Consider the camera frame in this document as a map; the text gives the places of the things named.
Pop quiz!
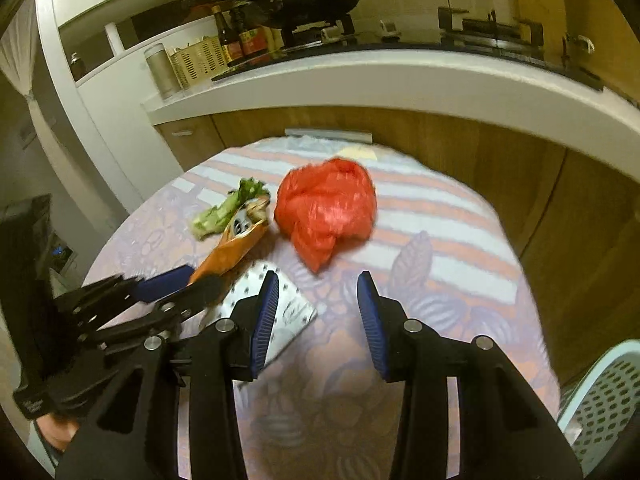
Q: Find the black gas stove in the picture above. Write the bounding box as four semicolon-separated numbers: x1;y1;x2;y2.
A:
210;5;606;91

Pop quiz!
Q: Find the silver dotted packet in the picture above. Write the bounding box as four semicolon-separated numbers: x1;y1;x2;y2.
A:
202;260;318;386

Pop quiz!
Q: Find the green vegetable scrap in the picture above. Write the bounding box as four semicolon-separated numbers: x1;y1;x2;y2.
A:
192;178;271;241

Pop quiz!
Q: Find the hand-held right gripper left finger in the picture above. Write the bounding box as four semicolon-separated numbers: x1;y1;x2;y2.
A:
55;270;281;480

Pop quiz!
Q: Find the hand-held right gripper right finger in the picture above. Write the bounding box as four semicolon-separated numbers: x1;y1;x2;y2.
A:
356;270;583;480

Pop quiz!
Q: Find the yellow plastic basket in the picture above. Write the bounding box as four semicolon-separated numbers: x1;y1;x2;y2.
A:
167;35;231;90

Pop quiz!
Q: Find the silver cabinet handle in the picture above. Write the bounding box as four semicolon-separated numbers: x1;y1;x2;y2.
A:
285;127;373;145

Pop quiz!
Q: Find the pink patterned tablecloth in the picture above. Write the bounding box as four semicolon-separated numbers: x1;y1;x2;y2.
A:
80;135;561;480

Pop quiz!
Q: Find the person's left hand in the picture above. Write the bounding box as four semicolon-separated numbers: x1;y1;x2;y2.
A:
32;412;81;463

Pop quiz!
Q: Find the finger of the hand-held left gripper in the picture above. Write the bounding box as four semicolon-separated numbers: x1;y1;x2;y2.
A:
52;266;195;333
92;275;223;346

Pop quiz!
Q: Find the light blue plastic basket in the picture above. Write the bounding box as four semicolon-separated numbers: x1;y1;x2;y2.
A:
557;339;640;480

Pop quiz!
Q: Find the steel canister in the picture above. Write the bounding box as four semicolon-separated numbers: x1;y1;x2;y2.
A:
144;42;181;101

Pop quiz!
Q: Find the red plastic bag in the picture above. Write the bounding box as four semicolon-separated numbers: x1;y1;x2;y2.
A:
274;157;377;275

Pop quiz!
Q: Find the white curtain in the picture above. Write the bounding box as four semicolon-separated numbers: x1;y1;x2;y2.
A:
0;25;38;106

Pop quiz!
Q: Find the orange snack packet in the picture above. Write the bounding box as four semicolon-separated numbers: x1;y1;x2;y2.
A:
187;197;273;286

